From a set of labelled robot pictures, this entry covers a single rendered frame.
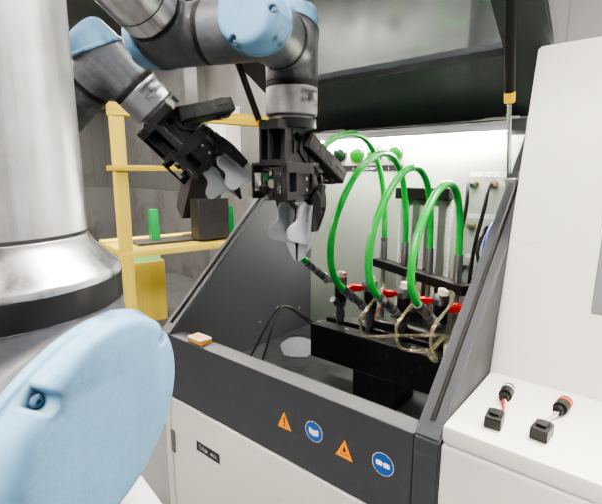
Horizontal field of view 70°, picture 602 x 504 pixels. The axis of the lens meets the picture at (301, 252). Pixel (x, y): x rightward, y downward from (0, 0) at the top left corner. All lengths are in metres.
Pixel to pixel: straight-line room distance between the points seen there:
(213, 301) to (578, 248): 0.81
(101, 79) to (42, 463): 0.62
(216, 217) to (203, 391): 2.62
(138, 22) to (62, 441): 0.46
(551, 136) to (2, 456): 0.85
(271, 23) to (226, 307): 0.81
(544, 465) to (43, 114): 0.62
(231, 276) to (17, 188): 0.98
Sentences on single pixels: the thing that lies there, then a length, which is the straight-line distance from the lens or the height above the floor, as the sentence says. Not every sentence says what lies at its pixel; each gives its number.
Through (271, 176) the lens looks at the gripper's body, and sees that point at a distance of 0.64.
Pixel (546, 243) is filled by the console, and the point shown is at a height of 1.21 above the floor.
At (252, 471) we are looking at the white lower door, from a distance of 1.01.
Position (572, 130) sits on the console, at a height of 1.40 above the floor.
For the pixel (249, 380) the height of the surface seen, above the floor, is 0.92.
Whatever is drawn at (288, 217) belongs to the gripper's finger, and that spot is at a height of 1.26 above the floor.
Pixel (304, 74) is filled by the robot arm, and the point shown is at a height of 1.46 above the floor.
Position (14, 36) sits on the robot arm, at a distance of 0.23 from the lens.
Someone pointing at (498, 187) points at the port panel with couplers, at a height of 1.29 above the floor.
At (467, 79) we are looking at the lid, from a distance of 1.07.
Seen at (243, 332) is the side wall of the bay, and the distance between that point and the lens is 1.25.
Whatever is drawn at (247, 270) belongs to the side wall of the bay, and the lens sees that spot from 1.21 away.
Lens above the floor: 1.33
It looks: 10 degrees down
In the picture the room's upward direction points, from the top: straight up
